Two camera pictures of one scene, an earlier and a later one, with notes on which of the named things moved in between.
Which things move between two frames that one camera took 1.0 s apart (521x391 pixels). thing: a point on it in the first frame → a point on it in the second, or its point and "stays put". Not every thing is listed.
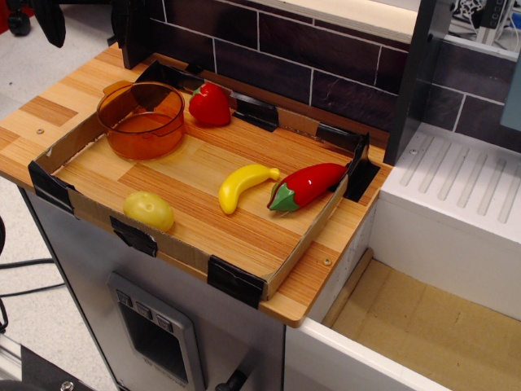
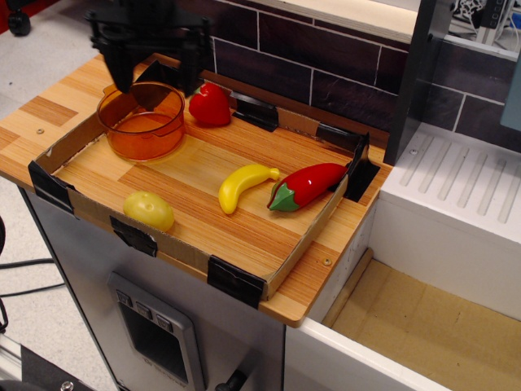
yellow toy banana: (239, 179) stays put
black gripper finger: (50, 17) → (127, 31)
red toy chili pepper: (304, 184) stays put
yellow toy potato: (150, 208) stays put
